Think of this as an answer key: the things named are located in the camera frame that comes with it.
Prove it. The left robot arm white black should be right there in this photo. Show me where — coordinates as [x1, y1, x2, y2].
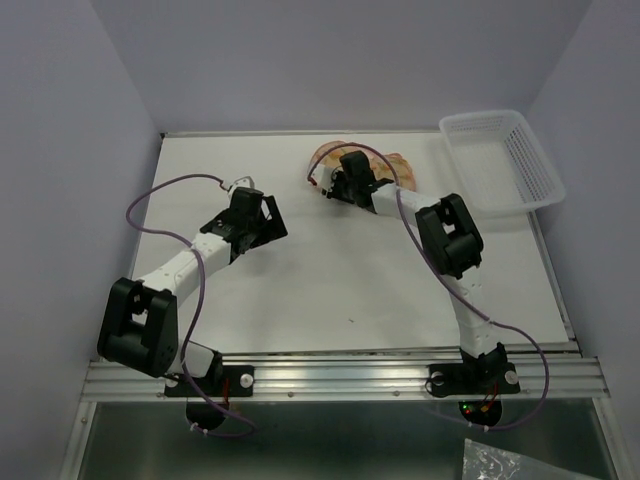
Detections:
[97, 186, 288, 394]

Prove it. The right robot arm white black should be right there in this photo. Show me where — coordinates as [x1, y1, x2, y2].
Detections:
[308, 150, 508, 397]

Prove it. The clear plastic bag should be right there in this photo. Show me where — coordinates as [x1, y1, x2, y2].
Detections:
[461, 439, 596, 480]

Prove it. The white plastic basket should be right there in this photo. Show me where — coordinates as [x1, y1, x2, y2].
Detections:
[439, 110, 566, 218]

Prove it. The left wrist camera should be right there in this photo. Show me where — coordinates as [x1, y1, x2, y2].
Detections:
[228, 176, 255, 191]

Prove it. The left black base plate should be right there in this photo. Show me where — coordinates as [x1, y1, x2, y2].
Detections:
[163, 364, 255, 398]

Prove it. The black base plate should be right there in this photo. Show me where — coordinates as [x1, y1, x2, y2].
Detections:
[426, 362, 521, 398]
[163, 364, 255, 398]

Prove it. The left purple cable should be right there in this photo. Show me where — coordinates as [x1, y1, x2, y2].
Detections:
[124, 173, 259, 439]

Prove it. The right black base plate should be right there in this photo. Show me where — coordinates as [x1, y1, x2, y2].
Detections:
[426, 362, 521, 398]

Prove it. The aluminium frame rail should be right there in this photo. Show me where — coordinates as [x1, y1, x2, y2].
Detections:
[81, 354, 610, 403]

